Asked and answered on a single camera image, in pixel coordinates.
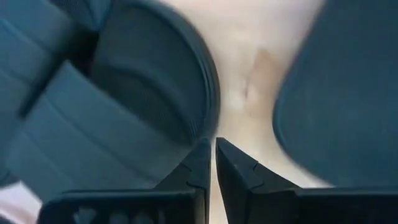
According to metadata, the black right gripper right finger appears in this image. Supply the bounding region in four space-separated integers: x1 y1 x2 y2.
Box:
216 137 398 224

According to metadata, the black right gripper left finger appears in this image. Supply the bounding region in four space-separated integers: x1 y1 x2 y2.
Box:
37 138 213 224

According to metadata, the black rubber slide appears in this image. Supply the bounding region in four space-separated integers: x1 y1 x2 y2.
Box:
272 0 398 189
0 0 221 200

